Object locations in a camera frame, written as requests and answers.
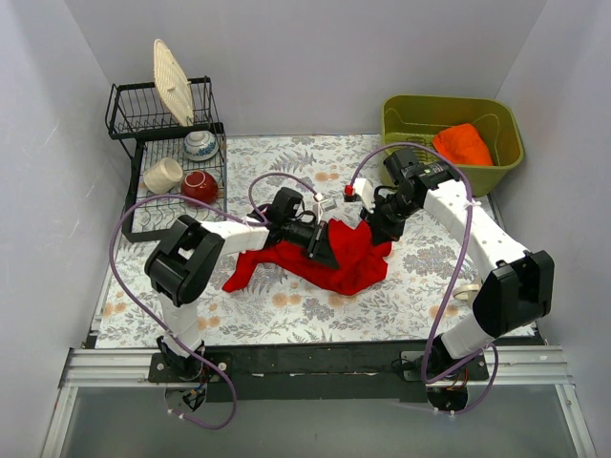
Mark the red t shirt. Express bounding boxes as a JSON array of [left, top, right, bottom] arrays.
[[222, 219, 392, 296]]

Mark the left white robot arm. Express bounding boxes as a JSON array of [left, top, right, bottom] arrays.
[[144, 187, 340, 382]]

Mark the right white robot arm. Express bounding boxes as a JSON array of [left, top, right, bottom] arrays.
[[345, 142, 555, 384]]

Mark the floral table mat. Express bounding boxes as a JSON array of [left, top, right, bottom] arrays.
[[95, 134, 536, 348]]

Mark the orange t shirt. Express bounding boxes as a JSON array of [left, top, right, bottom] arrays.
[[432, 123, 493, 166]]

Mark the red bowl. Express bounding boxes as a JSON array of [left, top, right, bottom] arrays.
[[180, 170, 220, 204]]

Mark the green inside mug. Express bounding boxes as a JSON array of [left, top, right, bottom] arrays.
[[453, 283, 481, 303]]

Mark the green plastic bin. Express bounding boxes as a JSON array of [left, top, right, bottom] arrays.
[[382, 94, 524, 198]]

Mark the blue white ceramic bowl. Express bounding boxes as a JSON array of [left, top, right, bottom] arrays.
[[183, 131, 219, 162]]

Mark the cream ceramic cup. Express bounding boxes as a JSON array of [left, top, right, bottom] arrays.
[[143, 157, 183, 195]]

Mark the cream woven plate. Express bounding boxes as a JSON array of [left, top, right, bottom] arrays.
[[153, 39, 195, 127]]

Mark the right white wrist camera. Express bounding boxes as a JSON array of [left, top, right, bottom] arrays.
[[344, 177, 376, 214]]

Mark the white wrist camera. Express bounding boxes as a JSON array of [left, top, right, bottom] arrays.
[[311, 193, 337, 221], [344, 177, 376, 214]]

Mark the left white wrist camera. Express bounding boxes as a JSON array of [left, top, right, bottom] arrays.
[[311, 193, 337, 221]]

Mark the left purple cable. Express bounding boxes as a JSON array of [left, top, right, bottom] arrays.
[[109, 172, 326, 430]]

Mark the purple cable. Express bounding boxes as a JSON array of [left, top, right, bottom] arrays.
[[109, 172, 326, 430], [348, 141, 500, 415]]

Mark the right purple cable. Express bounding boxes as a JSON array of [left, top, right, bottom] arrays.
[[348, 141, 500, 415]]

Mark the black wire dish rack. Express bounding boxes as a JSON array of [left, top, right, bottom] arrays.
[[105, 76, 227, 242]]

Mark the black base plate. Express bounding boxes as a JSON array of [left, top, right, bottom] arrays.
[[147, 339, 491, 403]]

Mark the aluminium rail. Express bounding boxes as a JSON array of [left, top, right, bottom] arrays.
[[60, 345, 575, 387]]

